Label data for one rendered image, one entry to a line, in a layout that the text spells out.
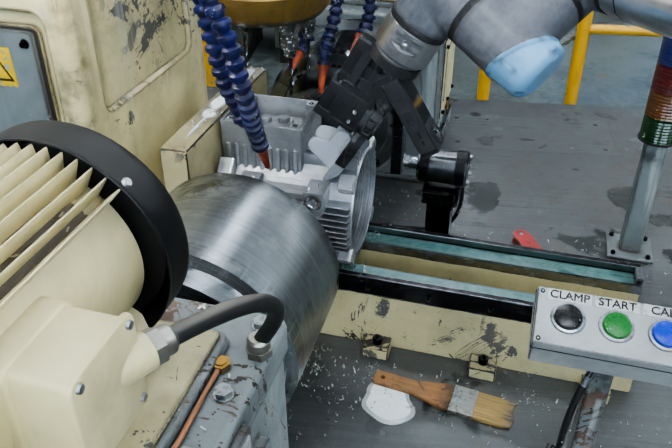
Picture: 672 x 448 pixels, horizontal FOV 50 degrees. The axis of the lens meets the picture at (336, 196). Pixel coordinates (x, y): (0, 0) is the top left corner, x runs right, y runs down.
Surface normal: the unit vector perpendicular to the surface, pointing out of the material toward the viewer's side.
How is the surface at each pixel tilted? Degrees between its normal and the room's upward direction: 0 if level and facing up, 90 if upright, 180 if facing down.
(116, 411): 90
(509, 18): 42
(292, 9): 90
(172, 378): 0
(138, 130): 90
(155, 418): 0
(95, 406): 90
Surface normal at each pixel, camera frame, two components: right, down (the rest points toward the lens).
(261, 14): 0.09, 0.53
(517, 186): 0.00, -0.85
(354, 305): -0.27, 0.51
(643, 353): -0.11, -0.58
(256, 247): 0.51, -0.65
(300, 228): 0.70, -0.47
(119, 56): 0.96, 0.15
